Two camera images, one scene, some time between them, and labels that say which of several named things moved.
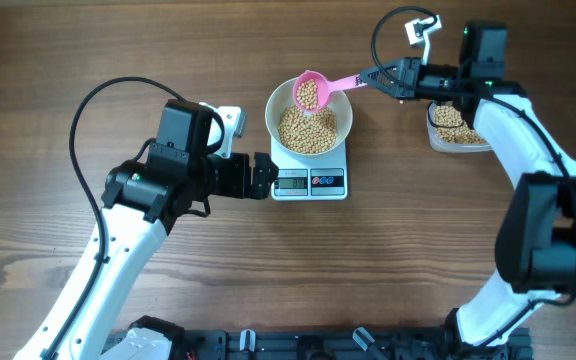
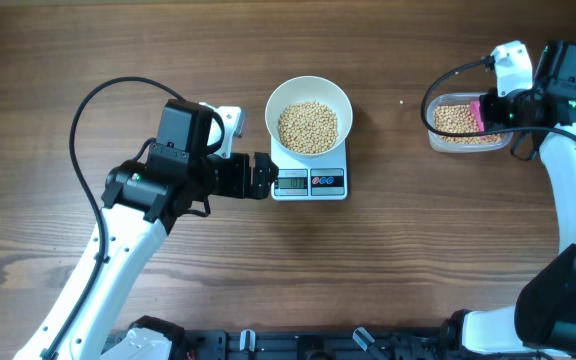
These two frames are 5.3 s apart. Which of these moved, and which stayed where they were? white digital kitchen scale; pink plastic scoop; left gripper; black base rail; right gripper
Moved: pink plastic scoop; right gripper
Stayed: black base rail; left gripper; white digital kitchen scale
